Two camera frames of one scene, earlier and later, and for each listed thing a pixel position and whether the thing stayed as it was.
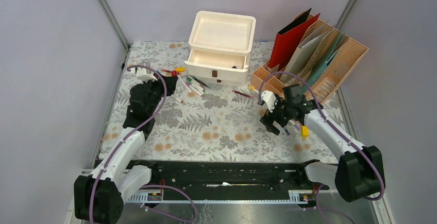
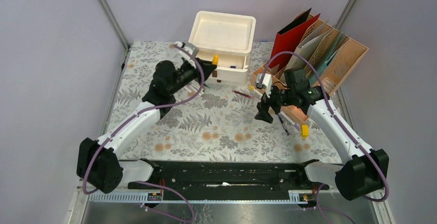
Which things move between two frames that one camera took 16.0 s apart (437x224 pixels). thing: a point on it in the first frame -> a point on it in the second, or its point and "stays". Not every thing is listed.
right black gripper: x=268 y=121 -> x=263 y=107
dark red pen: x=246 y=95 stays
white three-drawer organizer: x=220 y=46 stays
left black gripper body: x=156 y=88 -> x=188 y=73
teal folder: x=330 y=53 stays
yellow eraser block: x=304 y=131 stays
